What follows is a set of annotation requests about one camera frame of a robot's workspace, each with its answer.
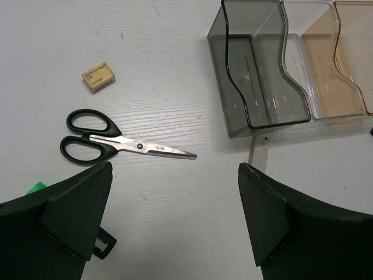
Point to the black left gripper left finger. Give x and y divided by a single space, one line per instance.
51 233

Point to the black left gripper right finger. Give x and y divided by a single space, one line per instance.
295 236

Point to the grey white long eraser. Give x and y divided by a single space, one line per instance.
258 154

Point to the black handled scissors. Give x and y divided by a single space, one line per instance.
109 141

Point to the beige rectangular eraser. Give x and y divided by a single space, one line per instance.
98 77

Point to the smoky grey plastic container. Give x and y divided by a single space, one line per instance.
247 42

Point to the clear plastic container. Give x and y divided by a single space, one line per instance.
298 16

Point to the orange transparent plastic container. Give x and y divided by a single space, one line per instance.
349 52

